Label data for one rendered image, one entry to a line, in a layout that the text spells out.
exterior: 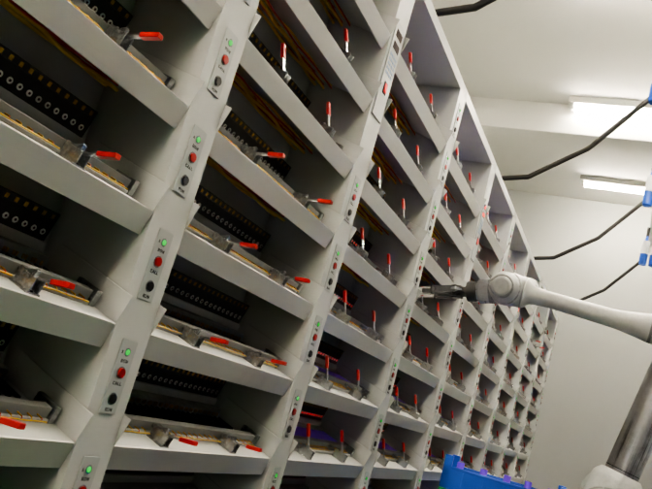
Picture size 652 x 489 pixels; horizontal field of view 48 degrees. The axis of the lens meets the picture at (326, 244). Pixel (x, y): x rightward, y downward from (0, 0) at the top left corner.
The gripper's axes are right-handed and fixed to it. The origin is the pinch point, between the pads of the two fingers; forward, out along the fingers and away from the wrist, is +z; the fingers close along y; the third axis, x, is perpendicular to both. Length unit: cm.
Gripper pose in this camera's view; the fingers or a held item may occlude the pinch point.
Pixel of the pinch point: (423, 292)
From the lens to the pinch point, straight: 275.7
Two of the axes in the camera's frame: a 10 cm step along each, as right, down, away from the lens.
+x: 0.8, -9.6, 2.9
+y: 3.6, 2.9, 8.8
